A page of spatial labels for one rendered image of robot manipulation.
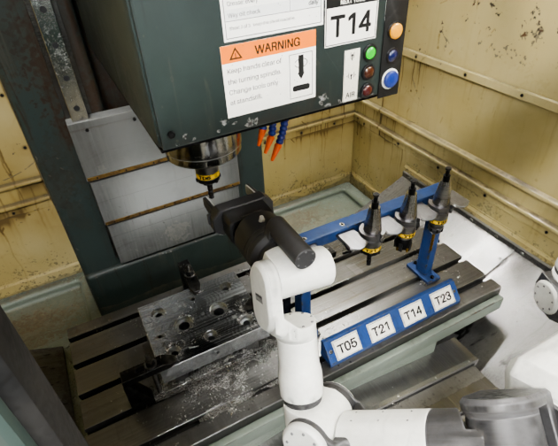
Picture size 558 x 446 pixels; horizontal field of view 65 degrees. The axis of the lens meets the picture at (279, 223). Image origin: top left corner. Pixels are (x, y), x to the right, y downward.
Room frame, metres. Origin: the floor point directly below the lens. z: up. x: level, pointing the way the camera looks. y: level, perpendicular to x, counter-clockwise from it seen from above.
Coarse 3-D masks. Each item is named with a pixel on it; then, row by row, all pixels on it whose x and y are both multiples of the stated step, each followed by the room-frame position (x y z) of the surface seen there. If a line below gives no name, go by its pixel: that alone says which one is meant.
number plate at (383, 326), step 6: (384, 318) 0.78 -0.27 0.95; (390, 318) 0.78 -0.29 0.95; (372, 324) 0.76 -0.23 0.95; (378, 324) 0.76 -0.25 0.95; (384, 324) 0.77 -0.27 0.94; (390, 324) 0.77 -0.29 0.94; (372, 330) 0.75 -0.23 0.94; (378, 330) 0.75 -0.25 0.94; (384, 330) 0.76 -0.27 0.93; (390, 330) 0.76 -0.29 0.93; (372, 336) 0.74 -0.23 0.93; (378, 336) 0.74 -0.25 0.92; (384, 336) 0.74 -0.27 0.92; (372, 342) 0.73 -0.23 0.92
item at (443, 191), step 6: (450, 180) 0.92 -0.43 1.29; (438, 186) 0.92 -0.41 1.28; (444, 186) 0.91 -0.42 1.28; (450, 186) 0.91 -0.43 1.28; (438, 192) 0.92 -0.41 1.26; (444, 192) 0.91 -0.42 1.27; (450, 192) 0.91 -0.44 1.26; (438, 198) 0.91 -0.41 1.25; (444, 198) 0.91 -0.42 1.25; (450, 198) 0.92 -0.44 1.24; (438, 204) 0.91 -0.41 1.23; (444, 204) 0.90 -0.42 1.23
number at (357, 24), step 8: (352, 8) 0.73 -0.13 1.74; (360, 8) 0.73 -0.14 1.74; (368, 8) 0.74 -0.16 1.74; (352, 16) 0.73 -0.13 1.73; (360, 16) 0.73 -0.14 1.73; (368, 16) 0.74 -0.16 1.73; (352, 24) 0.73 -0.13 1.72; (360, 24) 0.73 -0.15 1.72; (368, 24) 0.74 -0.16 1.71; (352, 32) 0.73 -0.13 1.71; (360, 32) 0.73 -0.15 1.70; (368, 32) 0.74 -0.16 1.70
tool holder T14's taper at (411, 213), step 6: (408, 198) 0.87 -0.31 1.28; (414, 198) 0.86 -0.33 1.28; (402, 204) 0.88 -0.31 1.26; (408, 204) 0.86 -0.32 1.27; (414, 204) 0.86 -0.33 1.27; (402, 210) 0.87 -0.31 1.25; (408, 210) 0.86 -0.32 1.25; (414, 210) 0.86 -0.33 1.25; (402, 216) 0.86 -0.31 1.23; (408, 216) 0.86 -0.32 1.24; (414, 216) 0.86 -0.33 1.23
